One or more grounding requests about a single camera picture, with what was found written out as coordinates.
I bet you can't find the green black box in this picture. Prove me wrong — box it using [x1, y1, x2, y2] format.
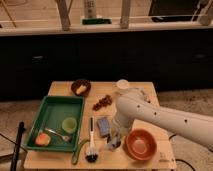
[82, 18, 112, 25]

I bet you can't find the green plastic tray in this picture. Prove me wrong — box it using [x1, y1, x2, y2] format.
[25, 96, 84, 152]

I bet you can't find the white paper cup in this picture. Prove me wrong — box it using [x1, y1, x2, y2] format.
[116, 79, 130, 93]

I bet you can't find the dark brown bowl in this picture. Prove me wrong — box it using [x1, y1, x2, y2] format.
[71, 79, 91, 97]

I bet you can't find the small metal cup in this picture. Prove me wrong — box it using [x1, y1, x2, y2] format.
[106, 141, 121, 151]

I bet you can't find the yellow food piece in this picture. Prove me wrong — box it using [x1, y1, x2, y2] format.
[76, 85, 87, 95]

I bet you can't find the metal spoon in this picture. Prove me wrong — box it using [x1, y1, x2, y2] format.
[44, 128, 71, 142]

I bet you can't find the red yellow apple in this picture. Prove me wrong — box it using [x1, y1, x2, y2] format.
[35, 133, 51, 146]

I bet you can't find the black pole stand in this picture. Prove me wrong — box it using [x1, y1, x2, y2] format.
[10, 121, 25, 171]

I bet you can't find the orange bowl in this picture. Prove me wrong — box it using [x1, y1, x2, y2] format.
[125, 129, 157, 161]

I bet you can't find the black floor cable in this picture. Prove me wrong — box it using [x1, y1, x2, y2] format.
[168, 133, 198, 171]

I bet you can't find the green plastic cup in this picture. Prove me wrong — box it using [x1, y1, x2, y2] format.
[62, 117, 77, 134]

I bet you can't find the blue sponge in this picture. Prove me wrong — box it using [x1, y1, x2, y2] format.
[97, 117, 110, 137]

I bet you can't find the blue-grey towel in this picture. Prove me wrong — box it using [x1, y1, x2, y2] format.
[107, 136, 121, 150]

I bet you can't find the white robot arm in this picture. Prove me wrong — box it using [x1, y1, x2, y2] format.
[110, 89, 213, 150]

